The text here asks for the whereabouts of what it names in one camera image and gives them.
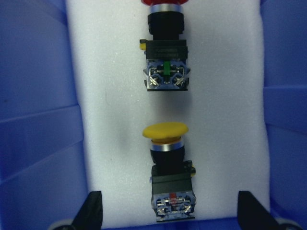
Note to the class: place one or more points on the red mushroom push button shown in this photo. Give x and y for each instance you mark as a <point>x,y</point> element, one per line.
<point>166,54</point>

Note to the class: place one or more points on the blue source bin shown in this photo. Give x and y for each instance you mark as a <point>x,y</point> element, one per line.
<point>43,179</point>

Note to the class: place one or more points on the yellow mushroom push button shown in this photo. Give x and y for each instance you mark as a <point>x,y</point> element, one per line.
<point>172,193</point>

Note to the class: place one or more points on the white foam pad source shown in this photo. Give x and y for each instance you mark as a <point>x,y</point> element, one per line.
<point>223,107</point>

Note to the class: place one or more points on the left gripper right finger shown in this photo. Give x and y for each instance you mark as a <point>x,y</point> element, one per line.
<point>251,214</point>

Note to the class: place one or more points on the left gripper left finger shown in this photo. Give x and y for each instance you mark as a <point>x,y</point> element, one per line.
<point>90,215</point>

